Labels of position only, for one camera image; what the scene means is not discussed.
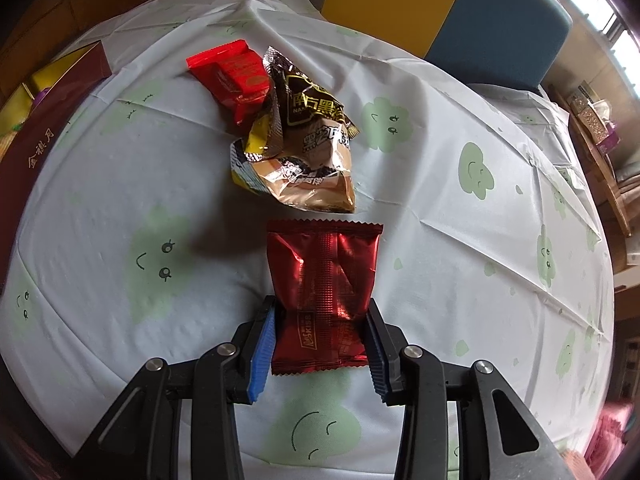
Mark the bright red snack packet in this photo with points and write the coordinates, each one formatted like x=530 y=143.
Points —
x=230 y=70

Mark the wooden side shelf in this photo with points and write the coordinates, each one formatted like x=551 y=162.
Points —
x=612 y=185

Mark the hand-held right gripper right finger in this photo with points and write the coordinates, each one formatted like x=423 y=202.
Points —
x=376 y=360

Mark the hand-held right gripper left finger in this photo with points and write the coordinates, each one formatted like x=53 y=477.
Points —
x=262 y=355

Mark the yellow seat cushion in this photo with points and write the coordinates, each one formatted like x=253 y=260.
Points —
x=390 y=0

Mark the dark brown foil snack packet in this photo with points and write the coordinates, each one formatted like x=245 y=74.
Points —
x=305 y=105

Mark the white green-print tablecloth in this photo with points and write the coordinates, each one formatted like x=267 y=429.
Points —
x=450 y=260

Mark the patterned gift box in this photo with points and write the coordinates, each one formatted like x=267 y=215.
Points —
x=592 y=117

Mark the window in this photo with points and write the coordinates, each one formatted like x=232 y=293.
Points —
x=607 y=5

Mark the dark red foil snack packet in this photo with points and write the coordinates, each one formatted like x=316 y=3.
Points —
x=320 y=270

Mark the maroon gift box gold inside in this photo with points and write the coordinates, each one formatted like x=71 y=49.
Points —
x=30 y=150

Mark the gold brown foil snack packet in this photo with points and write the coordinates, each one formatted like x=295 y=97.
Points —
x=310 y=185

